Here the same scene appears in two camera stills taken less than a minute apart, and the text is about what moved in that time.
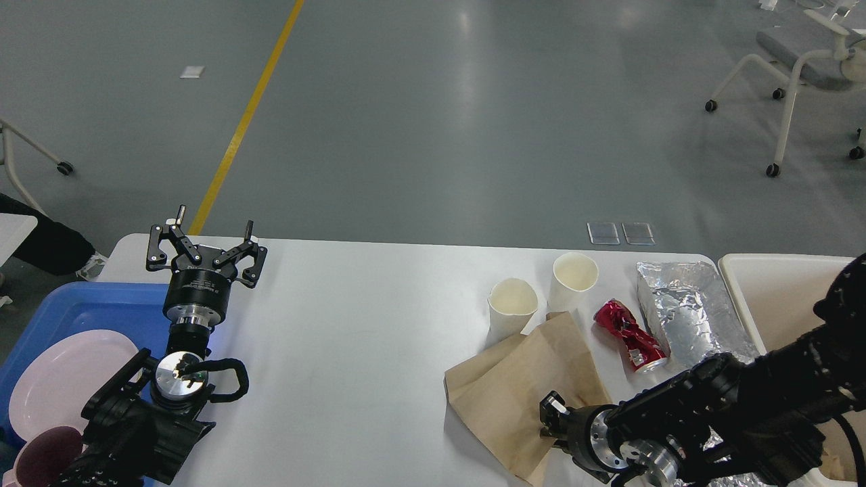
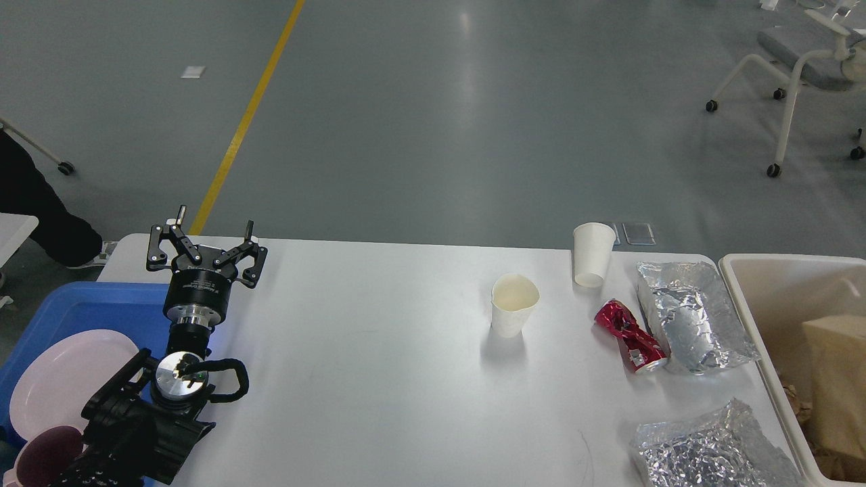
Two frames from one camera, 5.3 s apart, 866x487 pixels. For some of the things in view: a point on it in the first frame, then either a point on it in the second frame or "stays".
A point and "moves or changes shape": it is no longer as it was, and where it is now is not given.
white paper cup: [574, 274] -> [593, 243]
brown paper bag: [496, 394] moves or changes shape
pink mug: [43, 456] stays
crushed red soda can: [643, 350] stays
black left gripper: [197, 295] stays
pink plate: [50, 385] stays
